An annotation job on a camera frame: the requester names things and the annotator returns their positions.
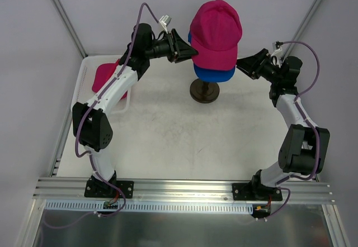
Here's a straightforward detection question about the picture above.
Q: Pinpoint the blue cap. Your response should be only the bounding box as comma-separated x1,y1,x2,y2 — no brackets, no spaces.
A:
188,28,242,82

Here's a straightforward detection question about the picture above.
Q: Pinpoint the pink cap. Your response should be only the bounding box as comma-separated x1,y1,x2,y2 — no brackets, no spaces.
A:
189,0,243,71
92,59,120,93

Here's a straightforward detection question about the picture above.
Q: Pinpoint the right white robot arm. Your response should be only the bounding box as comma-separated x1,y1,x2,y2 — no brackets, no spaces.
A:
232,49,330,201

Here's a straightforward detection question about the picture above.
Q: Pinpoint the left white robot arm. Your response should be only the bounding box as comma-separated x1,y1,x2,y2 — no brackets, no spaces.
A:
72,23,198,197

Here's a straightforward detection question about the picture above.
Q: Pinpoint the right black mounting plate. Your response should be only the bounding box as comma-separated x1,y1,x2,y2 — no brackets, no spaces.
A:
232,182,282,202

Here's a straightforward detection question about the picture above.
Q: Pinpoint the black mounting plate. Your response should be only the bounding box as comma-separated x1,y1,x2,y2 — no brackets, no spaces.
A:
84,178,134,199
232,182,282,202

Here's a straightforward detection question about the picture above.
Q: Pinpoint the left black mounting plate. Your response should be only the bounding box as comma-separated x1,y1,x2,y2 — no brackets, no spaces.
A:
84,178,134,199

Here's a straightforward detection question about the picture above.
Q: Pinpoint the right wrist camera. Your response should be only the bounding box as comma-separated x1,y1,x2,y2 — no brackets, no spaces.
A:
271,41,283,60

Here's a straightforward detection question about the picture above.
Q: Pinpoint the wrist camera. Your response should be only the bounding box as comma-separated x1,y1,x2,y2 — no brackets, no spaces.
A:
158,15,172,34
271,41,283,60

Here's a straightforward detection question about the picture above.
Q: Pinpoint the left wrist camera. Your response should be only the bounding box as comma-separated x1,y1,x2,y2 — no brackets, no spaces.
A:
158,15,172,34

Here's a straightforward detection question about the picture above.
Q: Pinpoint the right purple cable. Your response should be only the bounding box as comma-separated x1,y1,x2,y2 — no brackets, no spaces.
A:
276,40,322,228

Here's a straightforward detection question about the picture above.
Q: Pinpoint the purple cable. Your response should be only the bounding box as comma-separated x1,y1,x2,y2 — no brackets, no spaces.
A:
276,40,322,228
74,2,166,219

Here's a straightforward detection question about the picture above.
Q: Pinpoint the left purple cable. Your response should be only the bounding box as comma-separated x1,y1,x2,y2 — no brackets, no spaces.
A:
74,2,166,219

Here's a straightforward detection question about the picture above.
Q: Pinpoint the white slotted cable duct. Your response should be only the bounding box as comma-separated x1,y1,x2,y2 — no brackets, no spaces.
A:
44,199,253,215

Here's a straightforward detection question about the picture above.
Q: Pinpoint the aluminium rail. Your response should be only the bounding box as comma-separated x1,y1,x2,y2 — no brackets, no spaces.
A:
32,177,336,205

